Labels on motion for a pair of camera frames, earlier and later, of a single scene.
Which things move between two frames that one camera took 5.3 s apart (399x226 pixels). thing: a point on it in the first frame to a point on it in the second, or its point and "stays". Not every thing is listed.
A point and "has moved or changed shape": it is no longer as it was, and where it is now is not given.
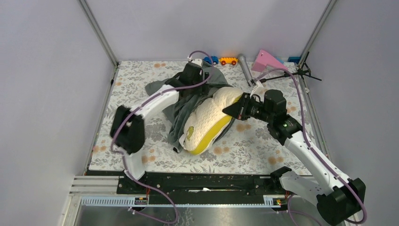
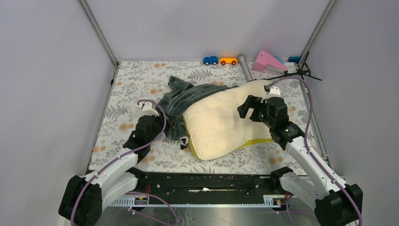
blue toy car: [214, 59] stays
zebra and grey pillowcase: [176, 110] has moved or changed shape
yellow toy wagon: [228, 60] stays
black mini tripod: [301, 71] stays
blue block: [294, 59] stays
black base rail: [202, 189] stays
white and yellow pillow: [207, 122] has moved or changed shape
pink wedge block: [264, 58] stays
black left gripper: [202, 89] to [169, 125]
